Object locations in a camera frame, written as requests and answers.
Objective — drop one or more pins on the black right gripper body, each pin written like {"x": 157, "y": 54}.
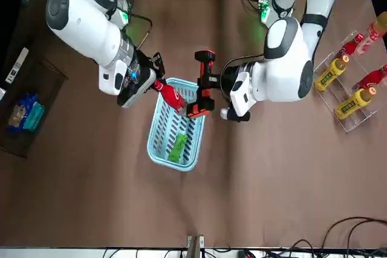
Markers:
{"x": 136, "y": 85}

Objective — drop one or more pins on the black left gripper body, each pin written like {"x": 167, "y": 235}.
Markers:
{"x": 226, "y": 82}

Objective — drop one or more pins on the orange black barcode scanner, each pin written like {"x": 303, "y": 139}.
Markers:
{"x": 201, "y": 110}

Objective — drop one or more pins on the red cola bottle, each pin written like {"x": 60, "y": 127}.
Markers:
{"x": 172, "y": 96}

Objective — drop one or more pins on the green snack packet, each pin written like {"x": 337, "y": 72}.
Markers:
{"x": 177, "y": 149}

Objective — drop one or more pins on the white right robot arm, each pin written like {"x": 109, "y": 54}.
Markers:
{"x": 81, "y": 25}

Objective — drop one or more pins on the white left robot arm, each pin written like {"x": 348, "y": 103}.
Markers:
{"x": 284, "y": 73}

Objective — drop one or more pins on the light blue plastic basket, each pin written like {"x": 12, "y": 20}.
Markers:
{"x": 163, "y": 161}

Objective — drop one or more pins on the yellow tea bottle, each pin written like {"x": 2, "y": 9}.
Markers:
{"x": 350, "y": 107}
{"x": 328, "y": 76}

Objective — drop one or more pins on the teal wipes packet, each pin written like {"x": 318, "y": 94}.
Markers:
{"x": 34, "y": 117}

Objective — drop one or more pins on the blue cookie packet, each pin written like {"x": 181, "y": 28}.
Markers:
{"x": 18, "y": 113}

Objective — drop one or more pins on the small red drink bottle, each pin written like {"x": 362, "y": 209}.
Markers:
{"x": 373, "y": 77}
{"x": 350, "y": 47}

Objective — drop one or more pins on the clear acrylic bottle shelf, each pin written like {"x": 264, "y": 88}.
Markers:
{"x": 353, "y": 125}

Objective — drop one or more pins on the pink label juice bottle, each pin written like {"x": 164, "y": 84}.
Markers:
{"x": 375, "y": 33}

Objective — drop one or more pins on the aluminium camera post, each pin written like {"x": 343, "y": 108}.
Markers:
{"x": 191, "y": 247}

